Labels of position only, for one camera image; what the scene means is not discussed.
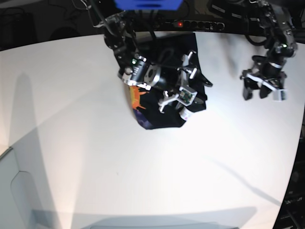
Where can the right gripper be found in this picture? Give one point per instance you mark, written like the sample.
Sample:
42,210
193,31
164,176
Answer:
169,83

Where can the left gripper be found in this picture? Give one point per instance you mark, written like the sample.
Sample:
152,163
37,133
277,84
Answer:
266,76

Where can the black T-shirt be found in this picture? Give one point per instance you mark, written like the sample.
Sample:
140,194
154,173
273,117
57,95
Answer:
137,72

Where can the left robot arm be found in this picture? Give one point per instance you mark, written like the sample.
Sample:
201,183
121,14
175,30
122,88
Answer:
280,42

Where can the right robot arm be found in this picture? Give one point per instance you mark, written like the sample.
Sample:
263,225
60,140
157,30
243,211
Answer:
126,33

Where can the black power strip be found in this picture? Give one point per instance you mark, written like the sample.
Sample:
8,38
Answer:
187,25

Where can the blue box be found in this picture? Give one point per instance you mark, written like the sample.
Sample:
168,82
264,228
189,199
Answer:
148,4

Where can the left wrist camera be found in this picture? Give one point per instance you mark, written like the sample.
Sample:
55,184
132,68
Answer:
279,95

